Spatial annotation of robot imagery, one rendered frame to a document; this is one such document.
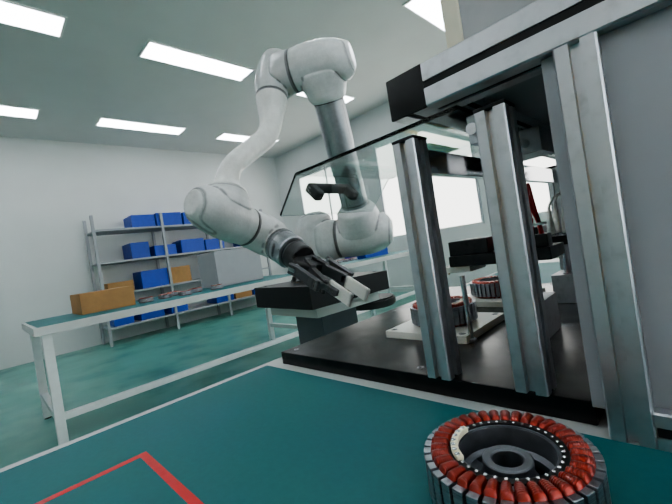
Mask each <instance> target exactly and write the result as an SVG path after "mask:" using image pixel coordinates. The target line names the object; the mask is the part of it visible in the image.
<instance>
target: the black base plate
mask: <svg viewBox="0 0 672 504"><path fill-rule="evenodd" d="M414 302H416V300H415V301H413V302H410V303H407V304H405V305H402V306H400V307H397V308H394V309H392V310H389V311H387V312H384V313H381V314H379V315H376V316H374V317H371V318H368V319H366V320H363V321H360V322H358V323H355V324H353V325H350V326H347V327H345V328H342V329H340V330H337V331H334V332H332V333H329V334H327V335H324V336H321V337H319V338H316V339H314V340H311V341H308V342H306V343H303V344H301V345H298V346H295V347H293V348H290V349H288V350H285V351H282V352H281V353H282V360H283V364H288V365H293V366H298V367H303V368H308V369H313V370H318V371H323V372H328V373H333V374H338V375H343V376H348V377H353V378H359V379H364V380H369V381H374V382H379V383H384V384H389V385H394V386H399V387H404V388H409V389H414V390H419V391H424V392H429V393H434V394H439V395H444V396H449V397H454V398H459V399H464V400H469V401H474V402H479V403H484V404H489V405H494V406H499V407H504V408H509V409H515V410H520V411H525V412H530V413H535V414H540V415H545V416H550V417H555V418H560V419H565V420H570V421H575V422H580V423H585V424H590V425H595V426H598V425H599V422H600V420H601V417H602V415H603V413H604V410H605V409H603V408H597V407H593V406H592V400H591V393H590V386H589V380H588V373H587V366H586V360H585V353H584V347H583V340H582V333H581V327H580V320H579V313H578V307H577V303H558V309H559V315H560V322H561V328H560V329H559V330H558V331H557V332H556V333H555V334H554V335H553V336H552V337H551V338H550V343H551V350H552V356H553V363H554V369H555V376H556V383H557V386H556V388H555V389H552V393H551V395H550V396H549V397H544V396H538V395H536V392H535V391H529V392H528V393H527V394H526V393H520V392H516V390H515V383H514V377H513V370H512V363H511V357H510V350H509V344H508V337H507V331H506V324H505V320H503V321H502V322H500V323H499V324H497V325H496V326H494V327H493V328H491V329H490V330H488V331H487V332H485V333H484V334H482V335H481V336H479V337H478V338H477V340H478V341H477V342H475V343H468V344H458V350H459V356H460V363H461V369H462V373H460V374H459V375H455V378H454V379H453V380H451V381H447V380H442V378H441V377H440V376H438V377H437V378H436V379H435V378H429V377H428V373H427V367H426V360H425V354H424V347H423V341H422V340H410V339H398V338H387V337H386V331H387V330H389V329H391V328H394V327H396V326H398V325H400V324H403V323H405V322H407V321H409V320H412V319H411V313H410V306H411V305H412V304H413V303H414Z"/></svg>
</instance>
